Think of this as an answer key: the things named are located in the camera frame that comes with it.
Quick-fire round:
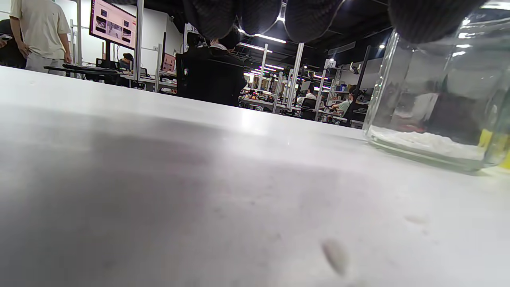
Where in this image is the person's left hand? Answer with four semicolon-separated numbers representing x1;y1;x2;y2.
183;0;486;43

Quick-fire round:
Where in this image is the clear glass jar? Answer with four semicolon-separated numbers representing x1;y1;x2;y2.
363;8;510;172

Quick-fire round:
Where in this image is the white rice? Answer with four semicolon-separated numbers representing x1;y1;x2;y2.
369;127;486;161

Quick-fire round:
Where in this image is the yellow plastic box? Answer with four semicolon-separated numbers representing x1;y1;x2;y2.
478;128;510;170

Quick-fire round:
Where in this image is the black mesh chair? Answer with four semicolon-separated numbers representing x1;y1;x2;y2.
175;52;245;107

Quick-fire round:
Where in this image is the small pink screen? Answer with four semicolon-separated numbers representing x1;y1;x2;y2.
161;53;177;73

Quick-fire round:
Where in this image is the black desk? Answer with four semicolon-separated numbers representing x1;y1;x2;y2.
44;64;122;82

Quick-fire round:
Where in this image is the white metal post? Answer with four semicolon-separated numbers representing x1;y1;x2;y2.
133;0;145;82

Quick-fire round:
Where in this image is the large wall monitor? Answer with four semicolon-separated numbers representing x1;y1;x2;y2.
89;0;138;50

